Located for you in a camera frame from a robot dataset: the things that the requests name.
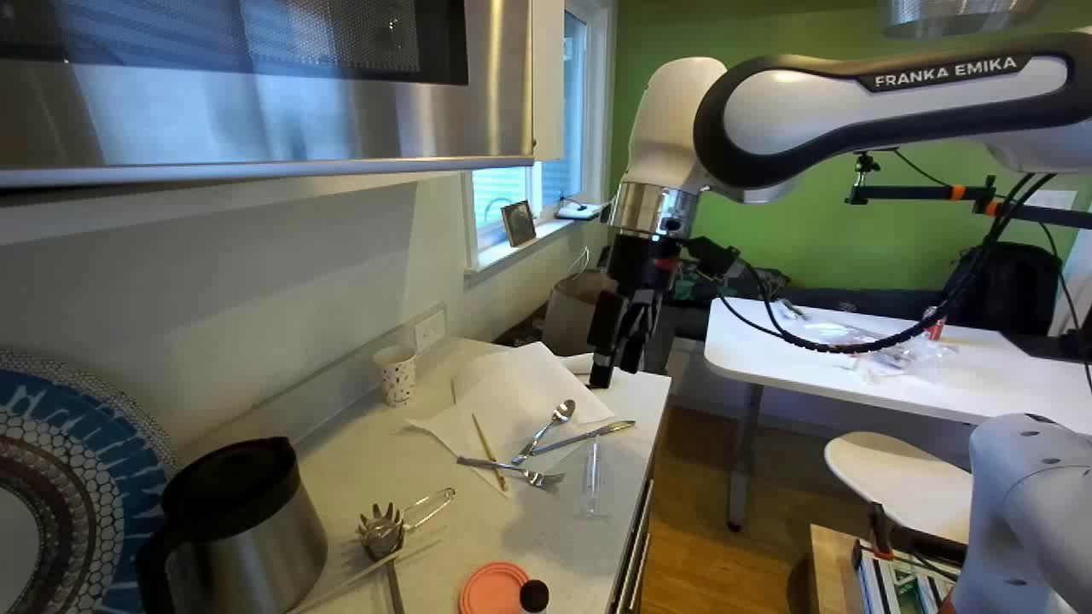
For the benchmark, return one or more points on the patterned paper cup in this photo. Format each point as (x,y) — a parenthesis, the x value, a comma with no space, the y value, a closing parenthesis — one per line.
(398,377)

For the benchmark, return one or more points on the small picture frame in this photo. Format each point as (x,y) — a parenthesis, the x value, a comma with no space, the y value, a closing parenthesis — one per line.
(520,224)

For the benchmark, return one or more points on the wooden platform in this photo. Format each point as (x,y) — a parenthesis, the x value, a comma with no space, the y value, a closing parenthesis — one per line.
(835,574)

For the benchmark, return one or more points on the white round stool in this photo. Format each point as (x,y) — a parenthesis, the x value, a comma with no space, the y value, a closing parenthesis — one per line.
(898,472)

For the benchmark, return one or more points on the wooden stirrer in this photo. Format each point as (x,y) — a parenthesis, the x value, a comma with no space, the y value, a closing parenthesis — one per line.
(486,449)

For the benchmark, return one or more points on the white framed window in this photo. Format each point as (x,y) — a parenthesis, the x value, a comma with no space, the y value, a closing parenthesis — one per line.
(566,112)

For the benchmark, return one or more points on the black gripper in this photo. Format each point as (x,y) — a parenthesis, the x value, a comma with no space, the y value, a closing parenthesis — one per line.
(647,265)

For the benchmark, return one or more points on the clear plastic wrap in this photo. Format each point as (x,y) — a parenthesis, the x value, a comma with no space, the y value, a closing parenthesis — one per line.
(864,346)

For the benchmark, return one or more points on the white paper towel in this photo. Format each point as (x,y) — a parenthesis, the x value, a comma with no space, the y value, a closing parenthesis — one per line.
(514,392)

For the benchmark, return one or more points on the black boom stand orange clamps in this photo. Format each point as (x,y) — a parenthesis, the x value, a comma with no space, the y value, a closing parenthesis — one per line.
(909,197)

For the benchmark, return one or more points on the orange round lid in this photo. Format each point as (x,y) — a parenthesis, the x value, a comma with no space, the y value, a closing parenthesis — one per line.
(494,588)

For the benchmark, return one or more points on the white table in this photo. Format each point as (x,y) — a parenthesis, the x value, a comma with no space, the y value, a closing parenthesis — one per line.
(1001,381)

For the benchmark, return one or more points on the white printed boxes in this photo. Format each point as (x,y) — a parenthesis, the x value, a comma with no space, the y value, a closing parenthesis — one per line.
(909,581)

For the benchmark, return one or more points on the clear plastic tube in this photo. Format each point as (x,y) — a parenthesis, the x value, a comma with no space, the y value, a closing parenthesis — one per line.
(590,479)

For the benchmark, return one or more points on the metal fork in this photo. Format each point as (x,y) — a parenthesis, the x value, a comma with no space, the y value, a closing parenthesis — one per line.
(539,479)

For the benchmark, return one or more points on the black bag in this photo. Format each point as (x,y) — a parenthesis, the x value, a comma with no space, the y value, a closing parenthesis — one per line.
(1011,292)

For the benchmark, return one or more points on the small dark sill object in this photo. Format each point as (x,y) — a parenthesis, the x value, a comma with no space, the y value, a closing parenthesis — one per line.
(577,210)

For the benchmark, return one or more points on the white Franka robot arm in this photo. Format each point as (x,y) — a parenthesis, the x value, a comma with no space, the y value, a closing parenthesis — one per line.
(888,112)

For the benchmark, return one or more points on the steel pitcher black lid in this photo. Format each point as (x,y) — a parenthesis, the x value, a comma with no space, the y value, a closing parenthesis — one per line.
(261,548)

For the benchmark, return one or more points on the blue patterned decorative plate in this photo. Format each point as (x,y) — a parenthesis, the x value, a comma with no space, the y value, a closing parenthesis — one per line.
(78,456)

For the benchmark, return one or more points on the metal spoon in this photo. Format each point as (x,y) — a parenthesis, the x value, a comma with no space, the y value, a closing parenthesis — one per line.
(564,409)

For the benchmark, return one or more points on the small bottle black cap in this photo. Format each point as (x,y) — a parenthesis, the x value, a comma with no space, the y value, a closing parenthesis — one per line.
(534,596)

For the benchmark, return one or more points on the brown paper bag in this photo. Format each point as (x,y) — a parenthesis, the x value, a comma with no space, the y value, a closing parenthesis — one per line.
(575,310)

